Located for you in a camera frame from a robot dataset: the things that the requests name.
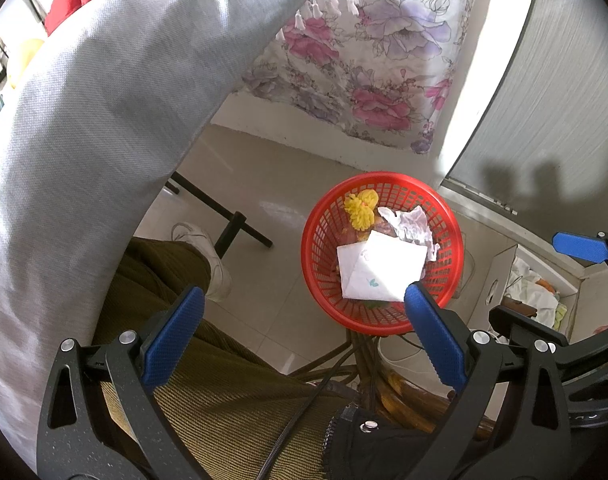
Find floral pink purple sheet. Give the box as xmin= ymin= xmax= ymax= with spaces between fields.
xmin=241 ymin=0 xmax=485 ymax=153

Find grey tablecloth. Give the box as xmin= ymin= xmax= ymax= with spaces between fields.
xmin=0 ymin=0 xmax=365 ymax=471

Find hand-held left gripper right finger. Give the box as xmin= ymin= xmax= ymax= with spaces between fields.
xmin=403 ymin=282 xmax=575 ymax=480

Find red plastic mesh basket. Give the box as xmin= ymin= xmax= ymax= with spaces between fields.
xmin=300 ymin=172 xmax=466 ymax=335

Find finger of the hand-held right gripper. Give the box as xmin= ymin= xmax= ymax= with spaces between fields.
xmin=552 ymin=225 xmax=608 ymax=266
xmin=488 ymin=305 xmax=571 ymax=349

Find white tissue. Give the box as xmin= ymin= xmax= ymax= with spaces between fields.
xmin=377 ymin=206 xmax=440 ymax=262

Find black cable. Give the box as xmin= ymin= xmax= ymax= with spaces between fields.
xmin=264 ymin=360 xmax=337 ymax=480

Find grey panel door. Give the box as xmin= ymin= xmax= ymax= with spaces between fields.
xmin=436 ymin=0 xmax=608 ymax=221

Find white cloth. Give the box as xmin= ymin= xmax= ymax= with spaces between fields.
xmin=506 ymin=257 xmax=567 ymax=331

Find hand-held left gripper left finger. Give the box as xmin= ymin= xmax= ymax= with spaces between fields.
xmin=36 ymin=285 xmax=206 ymax=480

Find white cardboard box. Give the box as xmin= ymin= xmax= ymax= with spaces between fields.
xmin=476 ymin=244 xmax=585 ymax=341

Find black metal table leg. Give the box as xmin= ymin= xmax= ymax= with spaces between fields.
xmin=164 ymin=170 xmax=274 ymax=261

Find olive corduroy trousers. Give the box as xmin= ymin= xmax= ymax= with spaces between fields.
xmin=91 ymin=237 xmax=355 ymax=480

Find yellow pomelo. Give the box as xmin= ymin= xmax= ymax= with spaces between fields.
xmin=9 ymin=37 xmax=47 ymax=86

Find yellow fringed pompom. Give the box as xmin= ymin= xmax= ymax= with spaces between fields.
xmin=344 ymin=190 xmax=377 ymax=231

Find white sneaker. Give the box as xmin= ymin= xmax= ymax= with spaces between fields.
xmin=378 ymin=337 xmax=455 ymax=387
xmin=171 ymin=222 xmax=232 ymax=303

